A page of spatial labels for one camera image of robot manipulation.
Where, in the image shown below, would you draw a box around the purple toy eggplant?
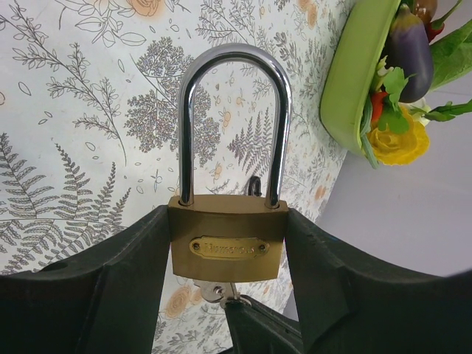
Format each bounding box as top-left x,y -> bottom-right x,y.
386,4 -> 434,103

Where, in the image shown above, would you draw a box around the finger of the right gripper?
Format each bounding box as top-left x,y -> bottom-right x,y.
223,298 -> 304,354

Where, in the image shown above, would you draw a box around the orange black padlock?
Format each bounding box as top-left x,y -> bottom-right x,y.
247,176 -> 262,197

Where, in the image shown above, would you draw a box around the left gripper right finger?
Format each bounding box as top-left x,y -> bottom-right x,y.
285,209 -> 471,353

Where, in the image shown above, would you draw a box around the brown toy mushroom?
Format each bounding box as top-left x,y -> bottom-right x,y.
412,0 -> 437,24

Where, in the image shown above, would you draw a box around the silver keys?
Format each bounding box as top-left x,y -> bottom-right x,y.
193,280 -> 251,308

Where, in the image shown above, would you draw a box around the floral patterned mat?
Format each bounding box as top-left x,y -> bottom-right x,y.
1,1 -> 356,353

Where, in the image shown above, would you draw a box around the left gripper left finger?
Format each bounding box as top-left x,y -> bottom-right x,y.
1,206 -> 170,353

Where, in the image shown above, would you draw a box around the brass padlock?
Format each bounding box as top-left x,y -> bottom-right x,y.
168,44 -> 292,282

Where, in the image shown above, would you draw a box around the green toy lettuce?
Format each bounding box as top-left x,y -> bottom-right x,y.
426,1 -> 471,91

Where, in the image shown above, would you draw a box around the yellow toy cabbage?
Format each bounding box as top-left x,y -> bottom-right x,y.
367,106 -> 430,166

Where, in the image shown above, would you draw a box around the green plastic tray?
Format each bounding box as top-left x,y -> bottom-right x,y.
320,0 -> 400,156

